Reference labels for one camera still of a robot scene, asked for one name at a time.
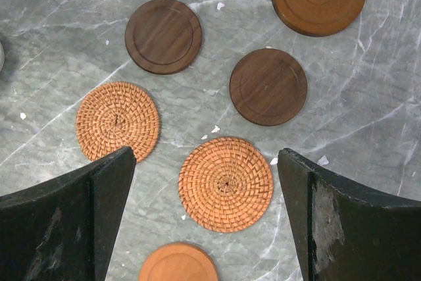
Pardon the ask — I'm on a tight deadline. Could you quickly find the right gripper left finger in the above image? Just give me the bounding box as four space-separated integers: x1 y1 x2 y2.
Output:
1 147 136 280

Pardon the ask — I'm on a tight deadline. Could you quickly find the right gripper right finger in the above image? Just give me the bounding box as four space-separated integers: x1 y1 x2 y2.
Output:
277 148 420 280

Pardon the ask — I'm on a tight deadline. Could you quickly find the smooth light wood coaster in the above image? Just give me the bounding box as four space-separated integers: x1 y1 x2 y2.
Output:
138 242 219 281

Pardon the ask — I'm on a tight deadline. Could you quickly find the large woven rattan coaster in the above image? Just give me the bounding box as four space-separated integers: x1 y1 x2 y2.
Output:
178 137 274 233

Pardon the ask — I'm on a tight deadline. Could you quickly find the dark wood coaster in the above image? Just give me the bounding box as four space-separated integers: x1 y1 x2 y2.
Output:
229 49 308 126

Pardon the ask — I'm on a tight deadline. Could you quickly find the dark walnut coaster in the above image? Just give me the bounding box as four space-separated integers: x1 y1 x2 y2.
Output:
125 0 203 75

